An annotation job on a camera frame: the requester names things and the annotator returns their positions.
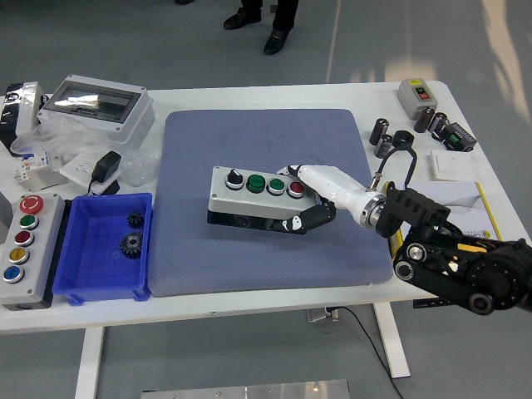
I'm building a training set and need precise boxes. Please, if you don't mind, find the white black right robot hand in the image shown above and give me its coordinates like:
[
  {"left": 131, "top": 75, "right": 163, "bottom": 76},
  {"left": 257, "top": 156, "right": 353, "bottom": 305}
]
[{"left": 265, "top": 164, "right": 369, "bottom": 237}]

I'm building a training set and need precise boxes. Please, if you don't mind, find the grey four-button control box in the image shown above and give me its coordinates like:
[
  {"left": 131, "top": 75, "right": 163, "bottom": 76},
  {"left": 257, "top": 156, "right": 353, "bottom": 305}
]
[{"left": 206, "top": 165, "right": 321, "bottom": 234}]

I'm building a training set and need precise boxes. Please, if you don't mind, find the grey five-button control box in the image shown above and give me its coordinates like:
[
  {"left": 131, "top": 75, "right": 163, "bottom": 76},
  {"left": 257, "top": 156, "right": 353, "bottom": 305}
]
[{"left": 0, "top": 192, "right": 67, "bottom": 312}]

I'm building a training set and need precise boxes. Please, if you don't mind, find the black cylindrical capacitor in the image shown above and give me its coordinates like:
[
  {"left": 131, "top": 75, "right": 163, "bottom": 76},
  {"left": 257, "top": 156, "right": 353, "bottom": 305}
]
[
  {"left": 369, "top": 117, "right": 391, "bottom": 146},
  {"left": 427, "top": 111, "right": 450, "bottom": 140},
  {"left": 413, "top": 106, "right": 436, "bottom": 134},
  {"left": 373, "top": 133, "right": 395, "bottom": 159}
]

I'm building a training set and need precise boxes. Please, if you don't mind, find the black plastic nut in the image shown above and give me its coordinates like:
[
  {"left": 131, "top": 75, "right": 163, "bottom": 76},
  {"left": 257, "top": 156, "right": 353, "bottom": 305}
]
[{"left": 392, "top": 130, "right": 415, "bottom": 150}]

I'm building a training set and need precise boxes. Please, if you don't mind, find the grey-blue textured mat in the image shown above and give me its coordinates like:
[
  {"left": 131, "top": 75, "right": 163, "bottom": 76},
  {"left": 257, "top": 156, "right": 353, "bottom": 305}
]
[{"left": 148, "top": 108, "right": 395, "bottom": 298}]

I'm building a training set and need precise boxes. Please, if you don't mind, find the grey under-table control box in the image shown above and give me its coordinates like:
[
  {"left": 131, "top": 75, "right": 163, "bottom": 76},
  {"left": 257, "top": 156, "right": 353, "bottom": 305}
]
[{"left": 306, "top": 307, "right": 342, "bottom": 324}]

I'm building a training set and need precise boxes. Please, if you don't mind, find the yellow white cardboard box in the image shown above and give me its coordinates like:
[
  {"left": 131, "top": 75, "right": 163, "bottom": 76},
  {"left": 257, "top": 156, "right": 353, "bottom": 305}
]
[{"left": 388, "top": 180, "right": 505, "bottom": 259}]

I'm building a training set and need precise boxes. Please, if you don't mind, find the black green terminal module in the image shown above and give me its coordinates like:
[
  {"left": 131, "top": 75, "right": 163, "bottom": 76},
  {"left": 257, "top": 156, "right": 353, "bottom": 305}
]
[{"left": 440, "top": 121, "right": 478, "bottom": 153}]

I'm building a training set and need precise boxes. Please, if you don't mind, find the person's left leg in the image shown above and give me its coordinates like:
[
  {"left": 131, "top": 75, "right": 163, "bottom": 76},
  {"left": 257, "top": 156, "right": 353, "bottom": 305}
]
[{"left": 263, "top": 0, "right": 300, "bottom": 57}]

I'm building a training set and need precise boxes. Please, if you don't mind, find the person's leg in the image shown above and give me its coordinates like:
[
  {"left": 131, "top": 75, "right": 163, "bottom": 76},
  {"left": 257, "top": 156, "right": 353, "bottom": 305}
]
[
  {"left": 223, "top": 0, "right": 264, "bottom": 31},
  {"left": 263, "top": 0, "right": 300, "bottom": 57}
]

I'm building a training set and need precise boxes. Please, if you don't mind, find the white table leg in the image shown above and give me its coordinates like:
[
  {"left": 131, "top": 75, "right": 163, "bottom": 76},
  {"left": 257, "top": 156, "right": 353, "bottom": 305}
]
[
  {"left": 74, "top": 327, "right": 106, "bottom": 399},
  {"left": 372, "top": 302, "right": 412, "bottom": 379}
]

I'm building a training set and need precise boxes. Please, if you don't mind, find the person's right leg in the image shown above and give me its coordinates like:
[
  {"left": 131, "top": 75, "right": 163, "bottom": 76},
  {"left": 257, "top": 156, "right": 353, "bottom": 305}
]
[{"left": 223, "top": 0, "right": 264, "bottom": 31}]

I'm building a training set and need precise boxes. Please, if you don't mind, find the large black bevel gear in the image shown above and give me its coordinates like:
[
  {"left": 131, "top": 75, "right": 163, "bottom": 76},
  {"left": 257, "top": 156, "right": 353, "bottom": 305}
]
[{"left": 120, "top": 231, "right": 145, "bottom": 261}]

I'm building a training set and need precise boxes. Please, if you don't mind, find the silver metal floor plate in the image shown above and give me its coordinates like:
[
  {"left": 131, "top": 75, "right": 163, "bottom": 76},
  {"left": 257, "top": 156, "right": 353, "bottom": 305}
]
[{"left": 140, "top": 378, "right": 351, "bottom": 399}]

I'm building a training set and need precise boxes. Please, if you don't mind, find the black power adapter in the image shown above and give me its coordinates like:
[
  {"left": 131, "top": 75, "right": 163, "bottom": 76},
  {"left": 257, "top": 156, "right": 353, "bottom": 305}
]
[{"left": 86, "top": 150, "right": 123, "bottom": 196}]

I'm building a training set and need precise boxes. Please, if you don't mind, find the blue plastic bin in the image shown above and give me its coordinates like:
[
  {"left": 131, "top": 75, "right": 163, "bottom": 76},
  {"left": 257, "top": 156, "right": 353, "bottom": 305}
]
[{"left": 52, "top": 192, "right": 154, "bottom": 306}]

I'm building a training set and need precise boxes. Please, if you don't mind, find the clear plastic bag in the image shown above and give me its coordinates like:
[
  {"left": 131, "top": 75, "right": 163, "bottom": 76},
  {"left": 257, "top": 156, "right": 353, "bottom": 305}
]
[{"left": 10, "top": 111, "right": 163, "bottom": 188}]

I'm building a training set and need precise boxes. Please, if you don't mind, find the white circuit breaker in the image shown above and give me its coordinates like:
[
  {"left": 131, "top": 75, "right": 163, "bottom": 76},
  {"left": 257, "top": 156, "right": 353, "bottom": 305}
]
[{"left": 12, "top": 150, "right": 57, "bottom": 184}]

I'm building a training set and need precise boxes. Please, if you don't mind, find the black white wrapped device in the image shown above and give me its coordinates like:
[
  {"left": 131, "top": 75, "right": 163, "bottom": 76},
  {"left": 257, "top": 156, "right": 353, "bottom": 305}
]
[{"left": 0, "top": 81, "right": 49, "bottom": 158}]

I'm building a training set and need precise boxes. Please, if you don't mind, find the grey metal box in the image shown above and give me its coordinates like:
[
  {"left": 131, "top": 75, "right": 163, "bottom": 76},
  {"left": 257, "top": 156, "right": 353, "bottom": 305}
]
[{"left": 0, "top": 191, "right": 14, "bottom": 232}]

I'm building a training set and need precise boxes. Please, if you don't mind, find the grey two-button switch box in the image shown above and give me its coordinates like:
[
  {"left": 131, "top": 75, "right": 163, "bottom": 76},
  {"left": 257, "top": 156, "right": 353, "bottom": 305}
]
[{"left": 397, "top": 78, "right": 441, "bottom": 121}]

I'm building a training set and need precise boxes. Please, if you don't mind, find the white wall switch panel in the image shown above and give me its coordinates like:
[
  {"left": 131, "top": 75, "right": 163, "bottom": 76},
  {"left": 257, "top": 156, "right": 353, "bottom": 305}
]
[{"left": 431, "top": 149, "right": 477, "bottom": 183}]

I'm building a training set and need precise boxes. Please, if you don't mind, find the black floor cable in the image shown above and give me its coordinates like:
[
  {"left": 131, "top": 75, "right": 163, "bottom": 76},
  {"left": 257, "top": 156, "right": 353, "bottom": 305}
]
[{"left": 330, "top": 306, "right": 404, "bottom": 399}]

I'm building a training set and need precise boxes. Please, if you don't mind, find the grey enclosure with clear lid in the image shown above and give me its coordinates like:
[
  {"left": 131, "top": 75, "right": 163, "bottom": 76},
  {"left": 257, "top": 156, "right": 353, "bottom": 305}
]
[{"left": 37, "top": 74, "right": 155, "bottom": 145}]

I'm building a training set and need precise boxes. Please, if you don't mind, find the white wall socket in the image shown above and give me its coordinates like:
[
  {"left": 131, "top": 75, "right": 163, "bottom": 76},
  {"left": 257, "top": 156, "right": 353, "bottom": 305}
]
[{"left": 59, "top": 153, "right": 121, "bottom": 195}]

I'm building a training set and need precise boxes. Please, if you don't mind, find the silver metal bracket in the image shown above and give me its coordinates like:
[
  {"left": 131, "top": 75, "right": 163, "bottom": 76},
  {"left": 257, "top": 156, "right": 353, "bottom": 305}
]
[{"left": 22, "top": 165, "right": 71, "bottom": 195}]

